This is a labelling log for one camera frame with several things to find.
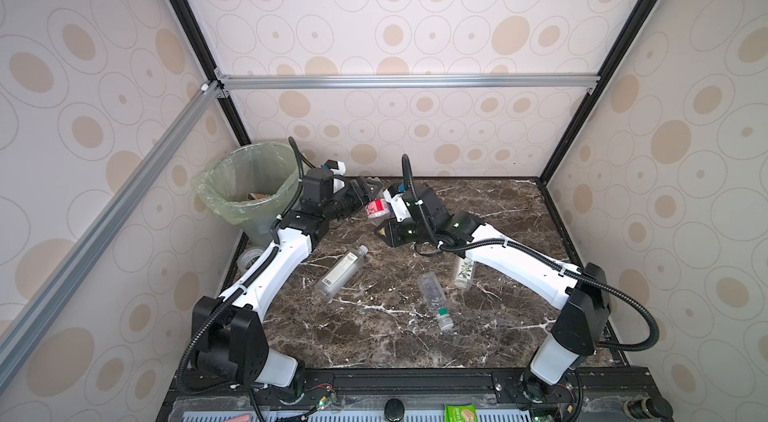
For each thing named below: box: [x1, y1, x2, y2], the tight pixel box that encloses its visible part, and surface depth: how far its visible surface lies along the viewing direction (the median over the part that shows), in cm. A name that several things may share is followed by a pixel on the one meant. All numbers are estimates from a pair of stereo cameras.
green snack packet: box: [443, 403, 478, 422], surface depth 70 cm
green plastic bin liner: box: [192, 142, 299, 244], surface depth 87 cm
